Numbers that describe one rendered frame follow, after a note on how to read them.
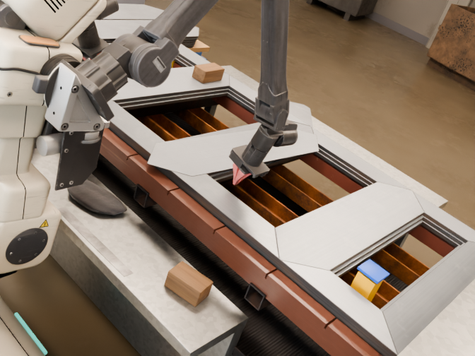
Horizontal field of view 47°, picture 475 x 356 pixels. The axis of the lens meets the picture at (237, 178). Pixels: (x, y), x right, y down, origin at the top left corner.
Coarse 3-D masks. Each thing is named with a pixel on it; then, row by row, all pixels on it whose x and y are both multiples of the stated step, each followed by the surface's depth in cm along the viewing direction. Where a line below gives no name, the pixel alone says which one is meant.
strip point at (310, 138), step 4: (300, 132) 199; (304, 132) 199; (308, 132) 200; (300, 136) 195; (304, 136) 196; (308, 136) 197; (312, 136) 198; (316, 136) 199; (304, 140) 194; (308, 140) 195; (312, 140) 196; (316, 140) 197; (312, 144) 193; (316, 144) 194; (316, 148) 191
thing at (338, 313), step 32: (192, 64) 228; (160, 96) 191; (192, 96) 203; (256, 128) 191; (288, 160) 185; (192, 192) 147; (224, 224) 141; (416, 224) 171; (352, 256) 142; (448, 256) 158; (352, 320) 121; (384, 352) 117
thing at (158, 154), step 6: (156, 144) 160; (156, 150) 157; (162, 150) 158; (156, 156) 154; (162, 156) 155; (168, 156) 156; (162, 162) 152; (168, 162) 153; (174, 162) 154; (168, 168) 151; (174, 168) 152; (180, 168) 153; (186, 174) 151
